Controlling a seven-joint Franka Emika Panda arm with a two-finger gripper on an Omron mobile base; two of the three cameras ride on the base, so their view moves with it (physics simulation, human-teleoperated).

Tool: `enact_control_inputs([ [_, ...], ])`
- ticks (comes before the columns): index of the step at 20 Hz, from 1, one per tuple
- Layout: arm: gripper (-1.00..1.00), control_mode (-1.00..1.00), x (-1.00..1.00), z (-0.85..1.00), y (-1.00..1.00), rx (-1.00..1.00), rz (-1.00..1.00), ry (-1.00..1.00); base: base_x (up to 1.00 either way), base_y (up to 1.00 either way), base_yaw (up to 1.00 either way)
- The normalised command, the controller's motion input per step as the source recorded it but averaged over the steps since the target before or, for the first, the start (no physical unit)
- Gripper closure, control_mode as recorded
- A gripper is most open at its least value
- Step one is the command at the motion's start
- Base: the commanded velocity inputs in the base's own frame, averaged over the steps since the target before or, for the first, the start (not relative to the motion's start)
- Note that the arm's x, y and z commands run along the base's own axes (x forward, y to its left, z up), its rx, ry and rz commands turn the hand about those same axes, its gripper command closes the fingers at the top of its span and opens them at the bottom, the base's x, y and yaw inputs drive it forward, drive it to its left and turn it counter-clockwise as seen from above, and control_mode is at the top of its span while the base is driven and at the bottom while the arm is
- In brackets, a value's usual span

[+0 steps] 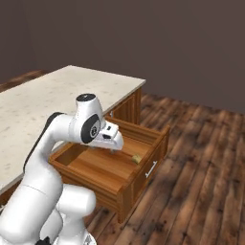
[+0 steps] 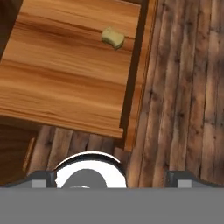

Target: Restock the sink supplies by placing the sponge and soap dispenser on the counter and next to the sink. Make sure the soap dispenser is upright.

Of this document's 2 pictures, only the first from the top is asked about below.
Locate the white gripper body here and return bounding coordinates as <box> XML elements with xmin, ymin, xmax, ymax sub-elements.
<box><xmin>90</xmin><ymin>129</ymin><xmax>124</xmax><ymax>151</ymax></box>

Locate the wooden counter cabinet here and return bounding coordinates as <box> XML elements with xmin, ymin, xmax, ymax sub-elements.
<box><xmin>0</xmin><ymin>87</ymin><xmax>143</xmax><ymax>207</ymax></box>

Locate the open wooden drawer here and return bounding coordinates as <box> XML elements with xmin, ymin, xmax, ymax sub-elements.
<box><xmin>48</xmin><ymin>115</ymin><xmax>171</xmax><ymax>224</ymax></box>

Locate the silver drawer handle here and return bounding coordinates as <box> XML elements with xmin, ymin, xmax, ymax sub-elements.
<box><xmin>145</xmin><ymin>160</ymin><xmax>159</xmax><ymax>179</ymax></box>

